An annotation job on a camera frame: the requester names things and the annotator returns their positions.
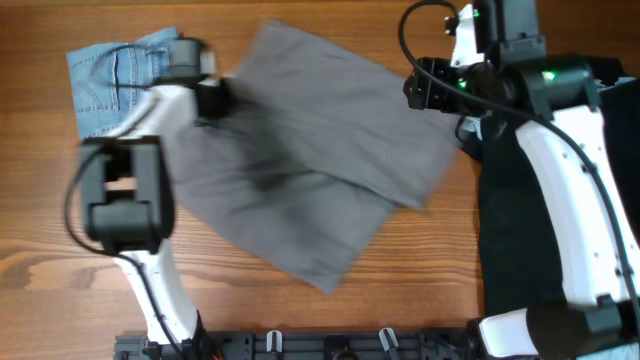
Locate grey cotton shorts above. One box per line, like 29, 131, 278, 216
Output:
162, 21, 457, 293

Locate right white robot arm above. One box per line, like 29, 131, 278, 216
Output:
404, 1, 639, 359

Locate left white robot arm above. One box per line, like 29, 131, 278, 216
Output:
63, 36, 233, 359

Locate folded blue denim shorts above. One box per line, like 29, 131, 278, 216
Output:
66, 27, 206, 140

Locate black shorts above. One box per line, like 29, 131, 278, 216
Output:
473, 56, 639, 316

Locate right black cable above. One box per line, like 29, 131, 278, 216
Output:
398, 0, 640, 321

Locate black cable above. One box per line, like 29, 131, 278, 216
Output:
398, 0, 640, 321
63, 144, 181, 360

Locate left black cable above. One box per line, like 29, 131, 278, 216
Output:
63, 144, 181, 360

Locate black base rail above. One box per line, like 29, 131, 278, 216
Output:
113, 327, 476, 360

